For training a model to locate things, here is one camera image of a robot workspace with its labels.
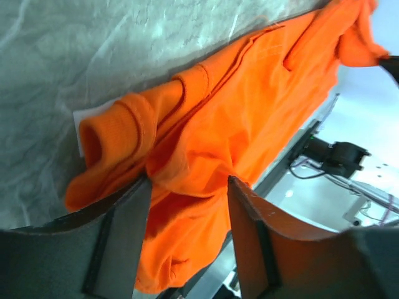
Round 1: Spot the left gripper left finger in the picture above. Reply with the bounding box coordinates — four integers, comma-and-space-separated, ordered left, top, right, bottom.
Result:
1, 176, 152, 298

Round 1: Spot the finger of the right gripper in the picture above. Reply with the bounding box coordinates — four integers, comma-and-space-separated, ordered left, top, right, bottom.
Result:
378, 55, 399, 85

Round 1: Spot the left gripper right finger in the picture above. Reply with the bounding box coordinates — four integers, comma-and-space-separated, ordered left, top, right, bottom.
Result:
228, 176, 398, 298

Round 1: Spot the orange t shirt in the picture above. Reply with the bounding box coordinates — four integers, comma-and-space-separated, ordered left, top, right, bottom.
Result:
65, 1, 388, 294

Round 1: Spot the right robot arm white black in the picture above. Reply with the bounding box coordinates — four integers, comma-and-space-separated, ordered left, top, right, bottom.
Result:
305, 56, 398, 178

